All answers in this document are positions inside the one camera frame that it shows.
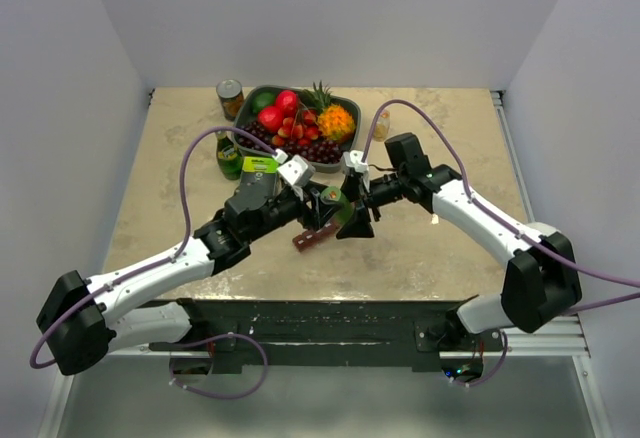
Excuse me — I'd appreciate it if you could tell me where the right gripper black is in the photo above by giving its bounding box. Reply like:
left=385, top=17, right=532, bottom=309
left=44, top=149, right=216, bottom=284
left=336, top=170, right=408, bottom=240

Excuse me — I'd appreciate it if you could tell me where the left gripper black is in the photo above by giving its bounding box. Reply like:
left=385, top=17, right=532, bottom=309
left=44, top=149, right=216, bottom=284
left=245, top=180, right=344, bottom=244

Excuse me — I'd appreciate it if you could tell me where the green pill bottle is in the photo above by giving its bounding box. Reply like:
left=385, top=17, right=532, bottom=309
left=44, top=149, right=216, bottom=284
left=320, top=186, right=353, bottom=227

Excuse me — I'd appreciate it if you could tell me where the red weekly pill organizer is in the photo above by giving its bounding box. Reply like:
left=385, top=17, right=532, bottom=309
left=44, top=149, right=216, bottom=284
left=292, top=223, right=338, bottom=253

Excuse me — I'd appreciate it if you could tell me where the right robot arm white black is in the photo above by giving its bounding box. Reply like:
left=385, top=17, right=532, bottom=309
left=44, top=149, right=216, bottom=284
left=337, top=133, right=582, bottom=351

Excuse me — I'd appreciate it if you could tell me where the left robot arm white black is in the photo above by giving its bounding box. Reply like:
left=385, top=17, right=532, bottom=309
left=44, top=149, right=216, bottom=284
left=29, top=182, right=339, bottom=376

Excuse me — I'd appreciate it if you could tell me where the purple grape bunch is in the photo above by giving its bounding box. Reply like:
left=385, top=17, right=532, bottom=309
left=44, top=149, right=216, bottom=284
left=241, top=121, right=343, bottom=164

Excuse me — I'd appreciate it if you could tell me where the razor box black green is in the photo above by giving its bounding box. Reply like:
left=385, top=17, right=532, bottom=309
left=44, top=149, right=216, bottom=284
left=240, top=156, right=279, bottom=196

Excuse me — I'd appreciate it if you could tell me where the clear glass jar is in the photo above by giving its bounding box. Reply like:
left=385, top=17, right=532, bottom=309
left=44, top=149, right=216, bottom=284
left=373, top=109, right=390, bottom=142

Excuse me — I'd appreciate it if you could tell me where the green glass bottle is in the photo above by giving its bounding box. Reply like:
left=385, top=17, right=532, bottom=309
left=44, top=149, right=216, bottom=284
left=215, top=131, right=243, bottom=181

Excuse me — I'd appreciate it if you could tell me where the red apple lower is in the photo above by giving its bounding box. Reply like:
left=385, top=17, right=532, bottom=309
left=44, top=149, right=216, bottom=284
left=257, top=105, right=285, bottom=134

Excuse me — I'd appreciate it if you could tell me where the red apple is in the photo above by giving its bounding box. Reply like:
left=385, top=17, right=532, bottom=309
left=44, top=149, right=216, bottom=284
left=257, top=105, right=285, bottom=134
left=274, top=90, right=299, bottom=117

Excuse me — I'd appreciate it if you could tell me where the pineapple top green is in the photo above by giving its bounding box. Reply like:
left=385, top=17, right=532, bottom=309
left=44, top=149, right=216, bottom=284
left=302, top=80, right=332, bottom=114

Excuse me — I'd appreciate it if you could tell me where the red apple upper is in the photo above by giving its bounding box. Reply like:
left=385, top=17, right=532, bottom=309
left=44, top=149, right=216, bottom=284
left=274, top=90, right=299, bottom=117

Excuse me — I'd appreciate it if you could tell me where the grey fruit tray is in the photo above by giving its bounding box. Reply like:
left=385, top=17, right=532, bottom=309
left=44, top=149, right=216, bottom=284
left=232, top=82, right=361, bottom=173

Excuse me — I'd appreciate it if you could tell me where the green lime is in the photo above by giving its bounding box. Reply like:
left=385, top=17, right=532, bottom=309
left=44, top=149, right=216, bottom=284
left=251, top=91, right=276, bottom=115

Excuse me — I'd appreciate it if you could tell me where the tin can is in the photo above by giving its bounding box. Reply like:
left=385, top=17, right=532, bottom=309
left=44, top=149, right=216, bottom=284
left=216, top=79, right=244, bottom=121

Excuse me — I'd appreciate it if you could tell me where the white paper cup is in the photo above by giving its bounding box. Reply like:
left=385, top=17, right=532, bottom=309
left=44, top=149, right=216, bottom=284
left=527, top=222, right=561, bottom=243

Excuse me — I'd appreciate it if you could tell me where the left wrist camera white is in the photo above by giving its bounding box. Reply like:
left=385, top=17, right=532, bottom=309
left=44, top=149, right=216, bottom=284
left=274, top=149, right=316, bottom=188

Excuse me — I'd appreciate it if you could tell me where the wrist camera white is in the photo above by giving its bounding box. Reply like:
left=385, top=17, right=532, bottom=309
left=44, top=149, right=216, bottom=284
left=274, top=149, right=316, bottom=188
left=341, top=150, right=369, bottom=175

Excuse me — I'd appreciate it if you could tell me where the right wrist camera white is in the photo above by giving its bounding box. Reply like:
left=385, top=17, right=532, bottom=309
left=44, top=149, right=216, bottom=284
left=341, top=150, right=369, bottom=175

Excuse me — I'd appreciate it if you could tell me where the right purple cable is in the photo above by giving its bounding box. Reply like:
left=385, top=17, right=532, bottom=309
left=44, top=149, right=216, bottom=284
left=360, top=99, right=640, bottom=389

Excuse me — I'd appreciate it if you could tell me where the purple cable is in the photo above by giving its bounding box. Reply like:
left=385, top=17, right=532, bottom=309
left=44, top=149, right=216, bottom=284
left=29, top=126, right=289, bottom=400
left=360, top=99, right=640, bottom=389

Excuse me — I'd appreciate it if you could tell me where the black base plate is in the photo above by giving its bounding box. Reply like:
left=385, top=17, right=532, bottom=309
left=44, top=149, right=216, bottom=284
left=87, top=299, right=556, bottom=375

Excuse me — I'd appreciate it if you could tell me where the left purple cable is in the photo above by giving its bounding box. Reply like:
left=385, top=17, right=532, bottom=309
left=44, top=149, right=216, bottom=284
left=29, top=126, right=289, bottom=400

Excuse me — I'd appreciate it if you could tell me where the aluminium rail frame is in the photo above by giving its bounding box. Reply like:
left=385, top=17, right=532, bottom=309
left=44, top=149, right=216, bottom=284
left=109, top=88, right=594, bottom=359

